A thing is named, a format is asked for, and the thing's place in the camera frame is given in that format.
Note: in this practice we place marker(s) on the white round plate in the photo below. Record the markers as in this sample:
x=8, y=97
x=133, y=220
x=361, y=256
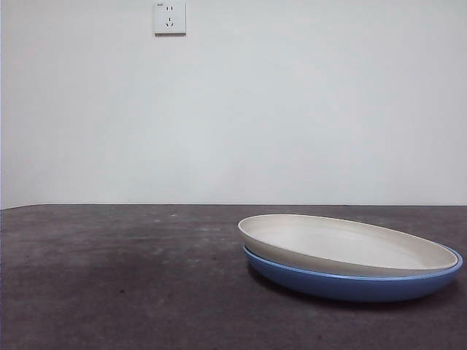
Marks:
x=346, y=248

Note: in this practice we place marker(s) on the blue round plate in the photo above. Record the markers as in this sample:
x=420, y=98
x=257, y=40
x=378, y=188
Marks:
x=328, y=288

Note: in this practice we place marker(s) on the white wall socket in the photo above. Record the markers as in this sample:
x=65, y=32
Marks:
x=170, y=20

